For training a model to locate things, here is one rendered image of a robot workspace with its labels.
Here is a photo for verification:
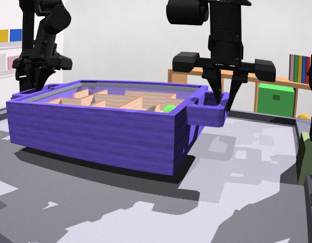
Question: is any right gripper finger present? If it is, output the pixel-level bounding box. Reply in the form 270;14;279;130
228;73;248;111
202;70;222;105

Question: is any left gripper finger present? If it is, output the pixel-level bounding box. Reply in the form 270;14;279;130
35;68;56;92
23;68;35;89

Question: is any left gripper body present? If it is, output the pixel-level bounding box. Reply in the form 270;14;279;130
12;36;73;71

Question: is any purple wooden maze board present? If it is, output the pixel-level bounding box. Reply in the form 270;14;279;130
6;80;229;176

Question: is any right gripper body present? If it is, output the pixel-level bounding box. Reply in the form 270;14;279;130
172;27;276;82

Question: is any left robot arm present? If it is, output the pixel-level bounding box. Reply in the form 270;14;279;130
15;0;71;92

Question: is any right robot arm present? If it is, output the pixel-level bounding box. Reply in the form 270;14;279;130
166;0;252;29

